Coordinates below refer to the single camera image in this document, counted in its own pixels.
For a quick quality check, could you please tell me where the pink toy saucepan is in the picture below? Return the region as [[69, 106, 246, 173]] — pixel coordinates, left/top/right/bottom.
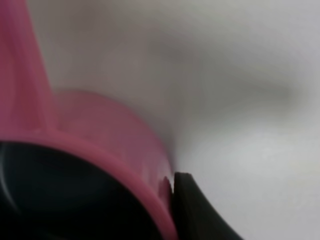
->
[[0, 0, 178, 240]]

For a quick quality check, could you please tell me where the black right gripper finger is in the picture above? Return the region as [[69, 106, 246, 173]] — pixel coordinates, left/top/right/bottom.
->
[[171, 172, 242, 240]]

